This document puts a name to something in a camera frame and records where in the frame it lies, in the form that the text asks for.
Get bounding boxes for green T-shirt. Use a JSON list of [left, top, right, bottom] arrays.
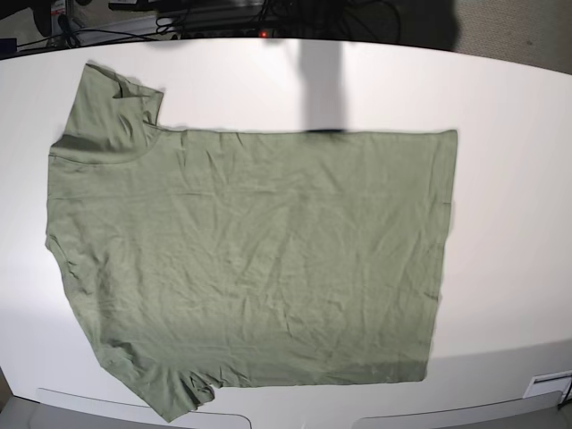
[[46, 63, 458, 422]]

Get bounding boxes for black power strip red light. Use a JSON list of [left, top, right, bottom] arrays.
[[156, 15, 283, 39]]

